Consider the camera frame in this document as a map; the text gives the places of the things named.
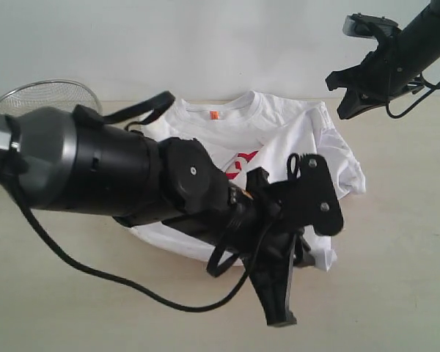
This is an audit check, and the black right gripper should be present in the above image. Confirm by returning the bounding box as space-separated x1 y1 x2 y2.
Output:
325 51 422 120

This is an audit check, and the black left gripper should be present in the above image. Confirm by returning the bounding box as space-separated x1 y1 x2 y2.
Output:
249 227 312 326

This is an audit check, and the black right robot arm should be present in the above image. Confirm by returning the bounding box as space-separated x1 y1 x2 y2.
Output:
326 1 440 120

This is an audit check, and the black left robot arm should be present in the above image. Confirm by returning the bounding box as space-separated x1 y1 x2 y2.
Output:
0 105 308 327

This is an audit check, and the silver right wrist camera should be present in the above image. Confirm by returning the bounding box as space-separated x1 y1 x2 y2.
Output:
342 12 402 43

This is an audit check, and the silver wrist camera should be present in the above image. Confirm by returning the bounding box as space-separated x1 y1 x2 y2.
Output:
342 12 402 43
265 153 344 236

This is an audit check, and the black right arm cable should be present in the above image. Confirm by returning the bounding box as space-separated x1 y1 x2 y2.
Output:
386 47 440 119

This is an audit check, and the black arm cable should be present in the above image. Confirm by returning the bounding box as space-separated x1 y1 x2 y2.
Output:
386 47 440 119
7 91 298 313

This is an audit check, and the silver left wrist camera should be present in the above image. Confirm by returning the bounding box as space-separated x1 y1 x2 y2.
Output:
265 153 344 236

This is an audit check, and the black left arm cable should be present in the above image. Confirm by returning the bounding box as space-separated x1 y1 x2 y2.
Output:
7 91 298 313

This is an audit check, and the metal wire mesh basket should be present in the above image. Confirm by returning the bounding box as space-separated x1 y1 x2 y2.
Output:
0 79 102 116

